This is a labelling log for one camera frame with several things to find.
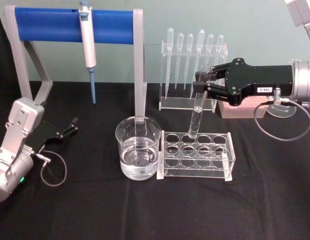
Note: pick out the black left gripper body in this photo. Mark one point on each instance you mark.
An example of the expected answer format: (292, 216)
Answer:
(51, 132)

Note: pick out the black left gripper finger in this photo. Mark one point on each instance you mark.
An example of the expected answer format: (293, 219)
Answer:
(73, 123)
(71, 131)

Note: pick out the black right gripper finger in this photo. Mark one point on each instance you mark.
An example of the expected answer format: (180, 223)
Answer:
(216, 92)
(218, 71)

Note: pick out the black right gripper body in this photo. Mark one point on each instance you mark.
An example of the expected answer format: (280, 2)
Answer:
(260, 80)

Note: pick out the clear glass test tube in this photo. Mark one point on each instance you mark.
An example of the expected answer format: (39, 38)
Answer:
(197, 115)

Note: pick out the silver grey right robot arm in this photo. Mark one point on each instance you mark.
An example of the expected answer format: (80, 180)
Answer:
(303, 82)

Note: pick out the clear plastic transfer pipette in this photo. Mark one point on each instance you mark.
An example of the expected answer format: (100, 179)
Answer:
(210, 43)
(189, 52)
(220, 45)
(169, 50)
(179, 52)
(200, 42)

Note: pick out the pale pink box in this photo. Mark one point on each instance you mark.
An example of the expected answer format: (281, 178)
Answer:
(241, 111)

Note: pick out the clear round graduated disc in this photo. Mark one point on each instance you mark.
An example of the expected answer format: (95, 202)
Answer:
(280, 111)

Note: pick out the clear acrylic pipette rack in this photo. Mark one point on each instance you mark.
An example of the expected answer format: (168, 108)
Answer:
(177, 103)

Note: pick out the glass beaker with water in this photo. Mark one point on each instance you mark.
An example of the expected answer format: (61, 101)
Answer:
(138, 155)

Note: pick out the clear acrylic test tube rack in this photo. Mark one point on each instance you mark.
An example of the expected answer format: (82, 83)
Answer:
(195, 160)

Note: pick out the grey blue micropipette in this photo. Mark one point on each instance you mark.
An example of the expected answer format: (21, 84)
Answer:
(88, 50)

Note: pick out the blue stand bar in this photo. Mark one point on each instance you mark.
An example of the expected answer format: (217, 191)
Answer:
(45, 25)

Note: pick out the black table cloth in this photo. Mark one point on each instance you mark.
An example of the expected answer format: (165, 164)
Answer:
(155, 210)

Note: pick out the grey stand frame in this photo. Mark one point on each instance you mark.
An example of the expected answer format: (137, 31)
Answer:
(139, 75)

